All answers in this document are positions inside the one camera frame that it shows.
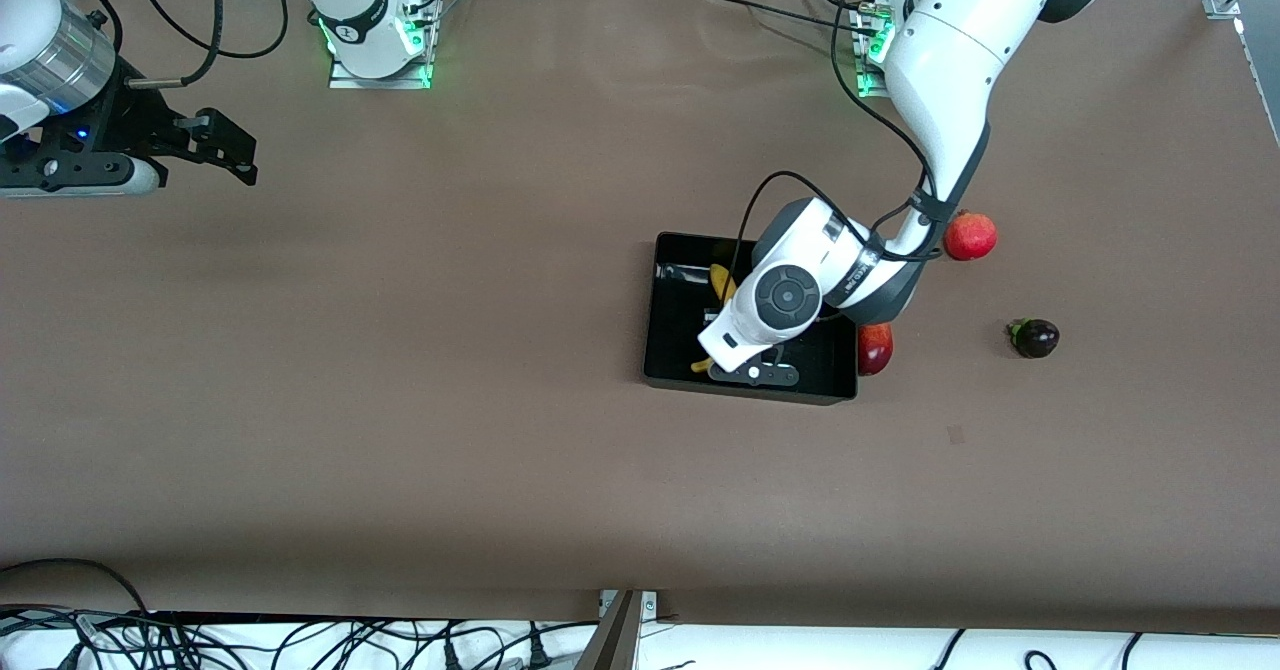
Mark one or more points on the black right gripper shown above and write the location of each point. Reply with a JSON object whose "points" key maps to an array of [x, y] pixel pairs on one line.
{"points": [[128, 120]]}

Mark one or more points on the black rectangular plastic box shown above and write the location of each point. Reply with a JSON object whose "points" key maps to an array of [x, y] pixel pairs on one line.
{"points": [[680, 340]]}

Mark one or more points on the yellow banana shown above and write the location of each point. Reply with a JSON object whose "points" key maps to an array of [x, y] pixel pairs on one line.
{"points": [[722, 280]]}

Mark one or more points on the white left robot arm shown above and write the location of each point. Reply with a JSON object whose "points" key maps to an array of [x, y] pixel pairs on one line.
{"points": [[950, 60]]}

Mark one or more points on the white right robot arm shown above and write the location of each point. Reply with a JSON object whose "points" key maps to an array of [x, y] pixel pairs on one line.
{"points": [[365, 10]]}

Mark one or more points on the red yellow mango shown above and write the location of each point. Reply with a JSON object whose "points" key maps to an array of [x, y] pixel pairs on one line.
{"points": [[876, 350]]}

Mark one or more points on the red pomegranate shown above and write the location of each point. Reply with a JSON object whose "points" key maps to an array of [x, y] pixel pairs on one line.
{"points": [[971, 237]]}

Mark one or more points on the dark purple eggplant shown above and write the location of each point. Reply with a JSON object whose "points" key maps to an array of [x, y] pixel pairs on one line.
{"points": [[1038, 338]]}

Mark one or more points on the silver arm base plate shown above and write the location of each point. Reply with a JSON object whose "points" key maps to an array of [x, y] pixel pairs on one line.
{"points": [[345, 82], [872, 93]]}

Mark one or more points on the grey metal post with bracket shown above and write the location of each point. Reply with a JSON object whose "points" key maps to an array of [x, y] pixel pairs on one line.
{"points": [[615, 640]]}

